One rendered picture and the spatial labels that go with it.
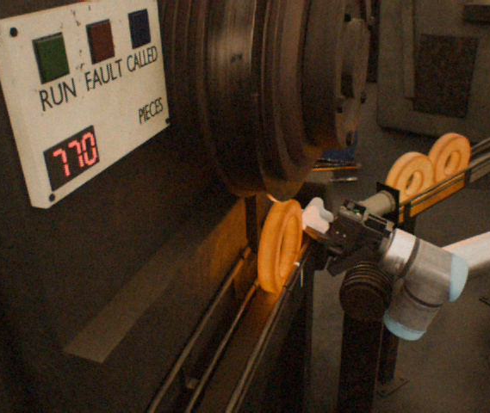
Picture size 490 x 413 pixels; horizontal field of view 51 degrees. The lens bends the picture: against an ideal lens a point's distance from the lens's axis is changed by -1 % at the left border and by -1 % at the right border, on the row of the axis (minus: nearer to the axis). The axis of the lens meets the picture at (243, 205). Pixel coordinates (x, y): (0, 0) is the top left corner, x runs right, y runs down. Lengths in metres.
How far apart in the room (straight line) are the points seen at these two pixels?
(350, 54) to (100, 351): 0.53
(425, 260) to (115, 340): 0.65
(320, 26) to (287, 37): 0.05
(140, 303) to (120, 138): 0.22
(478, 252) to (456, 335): 0.84
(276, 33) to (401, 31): 2.97
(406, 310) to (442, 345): 0.84
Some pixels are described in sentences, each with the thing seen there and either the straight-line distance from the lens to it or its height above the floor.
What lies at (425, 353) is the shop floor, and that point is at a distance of 1.94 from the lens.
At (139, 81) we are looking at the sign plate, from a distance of 0.67.
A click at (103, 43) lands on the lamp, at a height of 1.20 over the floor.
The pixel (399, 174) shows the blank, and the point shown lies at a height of 0.75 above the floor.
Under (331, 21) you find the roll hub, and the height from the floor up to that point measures 1.19.
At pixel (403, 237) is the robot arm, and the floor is 0.74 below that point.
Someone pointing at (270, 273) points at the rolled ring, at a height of 0.75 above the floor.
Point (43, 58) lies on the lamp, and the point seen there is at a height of 1.20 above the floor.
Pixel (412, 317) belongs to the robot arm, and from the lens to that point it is 1.15.
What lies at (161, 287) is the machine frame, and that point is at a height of 0.87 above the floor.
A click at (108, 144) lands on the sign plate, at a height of 1.09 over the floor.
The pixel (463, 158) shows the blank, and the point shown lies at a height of 0.72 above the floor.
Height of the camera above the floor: 1.30
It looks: 28 degrees down
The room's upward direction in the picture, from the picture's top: 2 degrees counter-clockwise
